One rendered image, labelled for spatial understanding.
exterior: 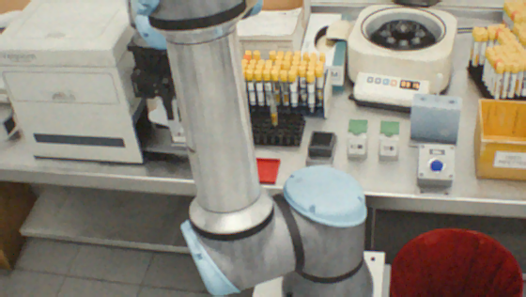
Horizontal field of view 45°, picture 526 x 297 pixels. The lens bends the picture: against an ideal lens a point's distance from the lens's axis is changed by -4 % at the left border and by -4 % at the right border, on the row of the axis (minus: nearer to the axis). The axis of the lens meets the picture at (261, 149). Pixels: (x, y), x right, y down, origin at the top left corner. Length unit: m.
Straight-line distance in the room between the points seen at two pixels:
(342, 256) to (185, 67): 0.37
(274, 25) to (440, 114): 0.55
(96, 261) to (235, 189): 1.67
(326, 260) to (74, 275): 1.61
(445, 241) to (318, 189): 0.96
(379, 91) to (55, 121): 0.71
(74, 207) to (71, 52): 1.08
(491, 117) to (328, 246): 0.60
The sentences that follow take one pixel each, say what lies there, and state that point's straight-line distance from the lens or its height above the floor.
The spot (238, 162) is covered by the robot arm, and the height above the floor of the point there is 1.25.
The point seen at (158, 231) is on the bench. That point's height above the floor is 0.27.
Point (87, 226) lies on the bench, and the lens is 2.21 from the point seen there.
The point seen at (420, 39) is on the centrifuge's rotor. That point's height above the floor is 0.98.
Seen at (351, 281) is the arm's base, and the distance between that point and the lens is 1.00.
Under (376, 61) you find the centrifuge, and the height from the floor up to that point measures 0.97.
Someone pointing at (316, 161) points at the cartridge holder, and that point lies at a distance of 1.34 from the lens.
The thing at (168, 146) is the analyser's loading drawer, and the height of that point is 0.91.
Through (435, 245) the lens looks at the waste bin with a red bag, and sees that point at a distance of 1.83.
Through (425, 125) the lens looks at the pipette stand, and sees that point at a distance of 1.38.
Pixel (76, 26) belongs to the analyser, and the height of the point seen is 1.17.
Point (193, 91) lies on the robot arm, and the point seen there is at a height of 1.35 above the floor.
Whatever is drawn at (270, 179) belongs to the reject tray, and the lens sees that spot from 1.33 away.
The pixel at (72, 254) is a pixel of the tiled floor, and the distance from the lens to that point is 2.53.
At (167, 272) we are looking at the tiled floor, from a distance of 2.35.
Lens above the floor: 1.79
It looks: 41 degrees down
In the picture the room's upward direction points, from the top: 7 degrees counter-clockwise
